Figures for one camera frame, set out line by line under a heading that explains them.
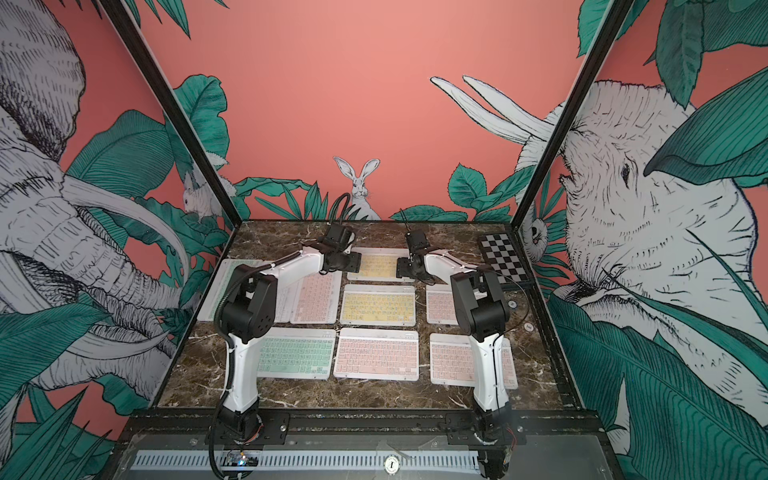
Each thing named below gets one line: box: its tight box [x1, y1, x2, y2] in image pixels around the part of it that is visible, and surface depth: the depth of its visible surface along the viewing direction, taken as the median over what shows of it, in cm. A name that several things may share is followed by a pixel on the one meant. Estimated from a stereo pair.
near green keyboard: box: [257, 328, 335, 380], surface depth 88 cm
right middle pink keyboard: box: [426, 285, 459, 326], surface depth 97 cm
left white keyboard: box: [260, 251, 316, 324], surface depth 69 cm
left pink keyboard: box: [290, 271, 342, 324], surface depth 98 cm
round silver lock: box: [384, 456, 400, 473], surface depth 71 cm
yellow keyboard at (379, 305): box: [340, 284, 417, 327], surface depth 98 cm
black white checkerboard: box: [479, 232, 529, 285], surface depth 110 cm
